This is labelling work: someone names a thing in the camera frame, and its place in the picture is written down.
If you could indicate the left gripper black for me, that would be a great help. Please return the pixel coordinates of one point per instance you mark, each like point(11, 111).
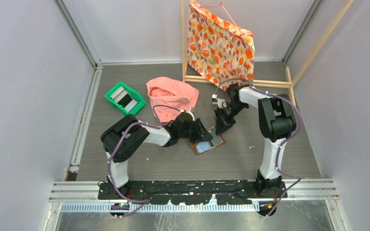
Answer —
point(202, 134)

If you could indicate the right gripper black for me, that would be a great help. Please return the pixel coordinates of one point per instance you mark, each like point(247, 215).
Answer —
point(223, 123)

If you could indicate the black credit card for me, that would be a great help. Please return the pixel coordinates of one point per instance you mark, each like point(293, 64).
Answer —
point(216, 140)

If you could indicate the brown leather card holder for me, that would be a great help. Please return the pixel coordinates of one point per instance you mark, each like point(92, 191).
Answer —
point(204, 146)

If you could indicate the green card tray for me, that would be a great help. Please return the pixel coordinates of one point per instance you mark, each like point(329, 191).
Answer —
point(126, 99)

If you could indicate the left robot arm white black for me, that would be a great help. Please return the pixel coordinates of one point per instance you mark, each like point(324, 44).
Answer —
point(122, 140)

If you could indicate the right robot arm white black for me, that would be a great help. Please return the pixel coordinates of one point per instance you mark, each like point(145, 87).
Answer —
point(277, 122)

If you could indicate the pink cloth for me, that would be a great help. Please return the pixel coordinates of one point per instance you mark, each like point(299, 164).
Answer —
point(169, 96)

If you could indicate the floral fabric bag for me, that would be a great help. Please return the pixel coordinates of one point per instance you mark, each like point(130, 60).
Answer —
point(218, 50)

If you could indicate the pink hanger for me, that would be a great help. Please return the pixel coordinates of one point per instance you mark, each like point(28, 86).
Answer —
point(221, 5)

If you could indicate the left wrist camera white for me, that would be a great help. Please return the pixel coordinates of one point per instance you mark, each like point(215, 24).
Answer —
point(190, 111)

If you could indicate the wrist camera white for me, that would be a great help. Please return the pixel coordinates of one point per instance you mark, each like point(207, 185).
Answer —
point(220, 103)
point(190, 111)

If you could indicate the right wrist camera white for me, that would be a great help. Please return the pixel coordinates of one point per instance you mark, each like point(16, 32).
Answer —
point(220, 103)

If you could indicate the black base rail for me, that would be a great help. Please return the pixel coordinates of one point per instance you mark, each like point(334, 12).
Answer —
point(190, 192)

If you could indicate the wooden rack frame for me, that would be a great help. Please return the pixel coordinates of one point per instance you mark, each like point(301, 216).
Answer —
point(291, 81)

